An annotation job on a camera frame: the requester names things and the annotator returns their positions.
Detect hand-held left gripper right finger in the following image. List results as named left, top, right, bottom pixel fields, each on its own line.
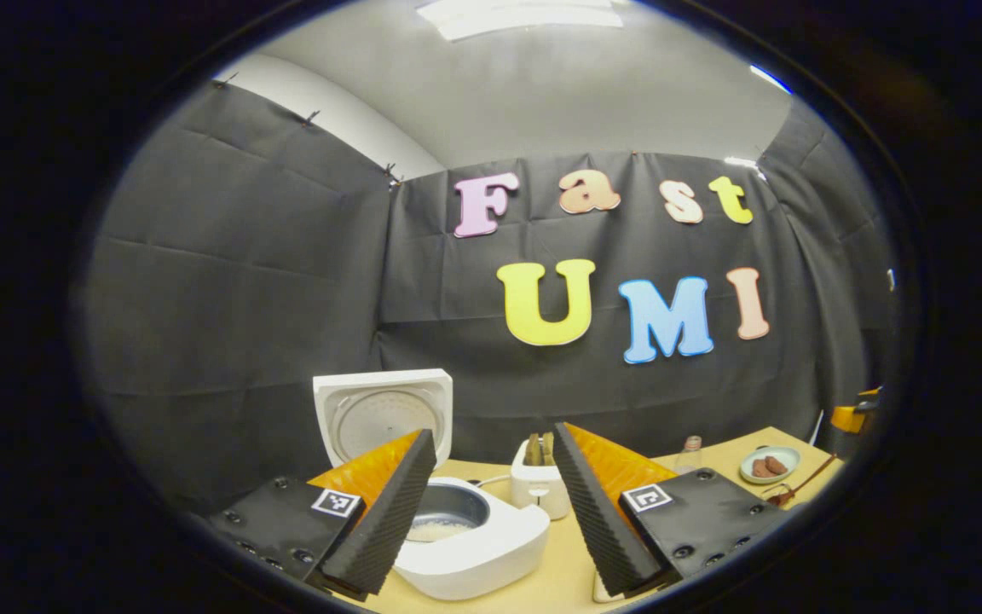
left=551, top=420, right=803, bottom=598

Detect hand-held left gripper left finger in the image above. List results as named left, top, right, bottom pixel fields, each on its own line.
left=208, top=426, right=439, bottom=598

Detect white rice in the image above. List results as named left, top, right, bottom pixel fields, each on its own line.
left=410, top=516, right=477, bottom=543

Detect brown wooden spoon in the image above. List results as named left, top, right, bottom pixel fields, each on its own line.
left=768, top=452, right=840, bottom=506

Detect white rice cooker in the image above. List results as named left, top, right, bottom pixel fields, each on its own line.
left=312, top=368, right=552, bottom=600

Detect white toaster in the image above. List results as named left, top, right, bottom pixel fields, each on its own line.
left=511, top=439, right=570, bottom=521

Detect pale green plate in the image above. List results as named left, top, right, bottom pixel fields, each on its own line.
left=739, top=446, right=801, bottom=485

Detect black backdrop cloth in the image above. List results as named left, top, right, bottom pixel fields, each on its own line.
left=73, top=81, right=901, bottom=521

